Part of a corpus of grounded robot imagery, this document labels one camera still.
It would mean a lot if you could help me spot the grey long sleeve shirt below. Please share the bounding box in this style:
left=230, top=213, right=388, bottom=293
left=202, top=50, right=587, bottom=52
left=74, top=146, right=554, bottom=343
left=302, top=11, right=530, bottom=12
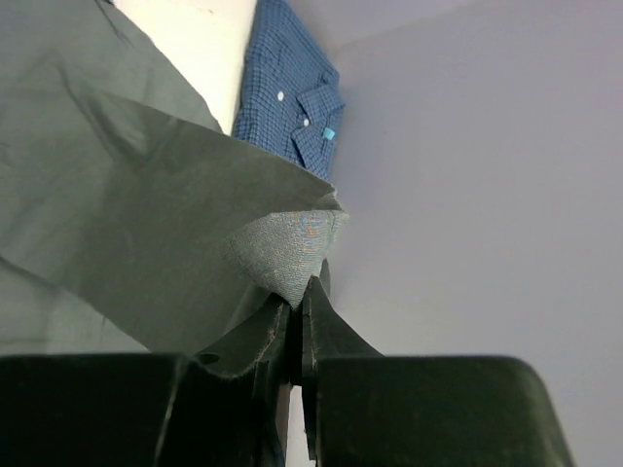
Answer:
left=1, top=1, right=348, bottom=355

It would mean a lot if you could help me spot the folded dark blue checked shirt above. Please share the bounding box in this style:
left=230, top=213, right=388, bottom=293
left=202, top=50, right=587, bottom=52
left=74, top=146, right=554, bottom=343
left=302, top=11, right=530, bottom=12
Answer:
left=233, top=1, right=345, bottom=180

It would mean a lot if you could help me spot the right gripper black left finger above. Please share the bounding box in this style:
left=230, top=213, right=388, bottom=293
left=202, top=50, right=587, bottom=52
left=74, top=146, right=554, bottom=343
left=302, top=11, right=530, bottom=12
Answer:
left=1, top=296, right=290, bottom=466

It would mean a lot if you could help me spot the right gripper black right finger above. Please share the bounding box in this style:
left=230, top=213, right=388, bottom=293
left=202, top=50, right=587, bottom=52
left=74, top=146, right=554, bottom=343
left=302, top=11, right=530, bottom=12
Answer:
left=301, top=278, right=574, bottom=466

